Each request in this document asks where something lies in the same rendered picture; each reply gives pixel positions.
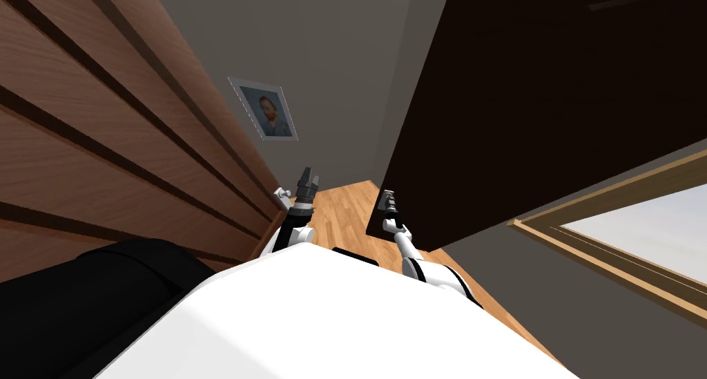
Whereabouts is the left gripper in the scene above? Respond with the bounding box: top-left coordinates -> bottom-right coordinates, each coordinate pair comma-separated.
295,166 -> 321,206

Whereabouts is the framed portrait picture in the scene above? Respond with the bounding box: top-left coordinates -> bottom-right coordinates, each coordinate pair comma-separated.
226,76 -> 300,143

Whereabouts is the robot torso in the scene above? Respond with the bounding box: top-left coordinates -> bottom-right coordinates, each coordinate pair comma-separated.
93,240 -> 581,379

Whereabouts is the dark brown door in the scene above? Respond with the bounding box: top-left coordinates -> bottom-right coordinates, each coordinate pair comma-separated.
365,0 -> 707,254

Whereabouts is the brown wooden drawer cupboard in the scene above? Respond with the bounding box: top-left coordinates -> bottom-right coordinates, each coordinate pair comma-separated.
0,0 -> 286,285

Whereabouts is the wooden framed window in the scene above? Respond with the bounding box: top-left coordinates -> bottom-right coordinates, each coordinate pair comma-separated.
507,146 -> 707,331

